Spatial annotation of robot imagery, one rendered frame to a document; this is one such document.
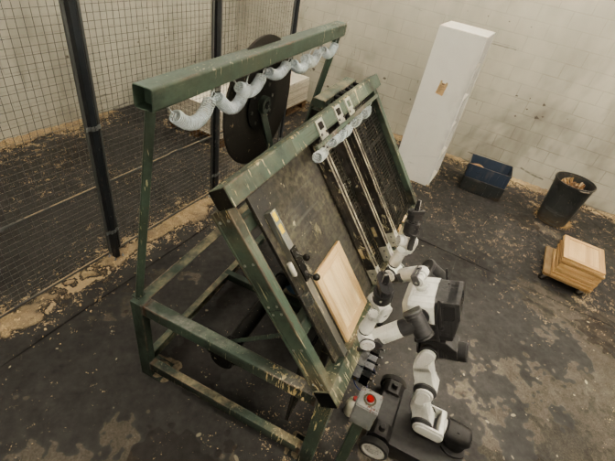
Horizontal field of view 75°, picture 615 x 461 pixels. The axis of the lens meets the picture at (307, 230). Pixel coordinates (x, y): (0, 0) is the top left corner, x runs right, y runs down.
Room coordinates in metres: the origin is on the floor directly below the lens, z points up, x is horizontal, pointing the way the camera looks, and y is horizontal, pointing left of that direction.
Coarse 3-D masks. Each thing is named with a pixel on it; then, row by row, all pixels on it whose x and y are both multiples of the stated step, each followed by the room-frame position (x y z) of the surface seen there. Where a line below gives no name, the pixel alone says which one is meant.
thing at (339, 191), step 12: (324, 132) 2.23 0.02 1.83; (312, 144) 2.21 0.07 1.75; (324, 168) 2.18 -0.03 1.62; (336, 168) 2.22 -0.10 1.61; (336, 180) 2.15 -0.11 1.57; (336, 192) 2.15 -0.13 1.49; (348, 204) 2.13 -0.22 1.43; (348, 216) 2.11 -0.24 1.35; (348, 228) 2.11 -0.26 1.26; (360, 228) 2.12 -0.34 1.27; (360, 240) 2.08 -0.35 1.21; (372, 264) 2.04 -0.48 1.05; (372, 276) 2.03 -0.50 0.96
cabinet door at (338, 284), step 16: (336, 256) 1.83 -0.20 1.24; (320, 272) 1.64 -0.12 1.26; (336, 272) 1.76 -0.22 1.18; (352, 272) 1.89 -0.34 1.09; (320, 288) 1.57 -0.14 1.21; (336, 288) 1.67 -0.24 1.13; (352, 288) 1.80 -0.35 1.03; (336, 304) 1.60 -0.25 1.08; (352, 304) 1.72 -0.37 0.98; (336, 320) 1.52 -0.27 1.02; (352, 320) 1.63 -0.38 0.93
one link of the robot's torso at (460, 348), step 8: (456, 336) 1.54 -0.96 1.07; (416, 344) 1.52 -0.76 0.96; (432, 344) 1.48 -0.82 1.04; (440, 344) 1.46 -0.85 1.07; (448, 344) 1.46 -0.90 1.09; (456, 344) 1.49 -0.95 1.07; (464, 344) 1.49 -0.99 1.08; (448, 352) 1.45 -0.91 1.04; (456, 352) 1.44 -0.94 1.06; (464, 352) 1.45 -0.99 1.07; (456, 360) 1.44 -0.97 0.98; (464, 360) 1.43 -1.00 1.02
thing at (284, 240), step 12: (264, 216) 1.56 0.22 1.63; (276, 228) 1.54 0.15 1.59; (288, 240) 1.55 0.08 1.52; (288, 252) 1.51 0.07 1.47; (300, 276) 1.49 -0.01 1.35; (312, 288) 1.49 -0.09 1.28; (324, 312) 1.46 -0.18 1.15; (324, 324) 1.43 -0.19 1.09; (336, 336) 1.42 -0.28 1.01; (336, 348) 1.40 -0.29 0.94
